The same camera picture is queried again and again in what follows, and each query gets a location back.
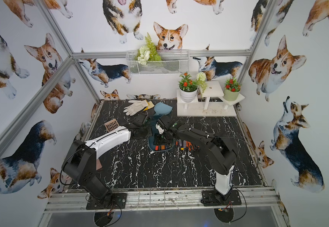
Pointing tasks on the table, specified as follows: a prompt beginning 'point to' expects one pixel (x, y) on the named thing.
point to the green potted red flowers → (232, 90)
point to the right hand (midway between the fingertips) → (154, 143)
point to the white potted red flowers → (188, 89)
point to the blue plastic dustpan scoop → (161, 109)
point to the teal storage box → (151, 147)
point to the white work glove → (136, 106)
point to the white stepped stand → (211, 104)
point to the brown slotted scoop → (112, 125)
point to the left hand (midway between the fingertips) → (151, 129)
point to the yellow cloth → (150, 105)
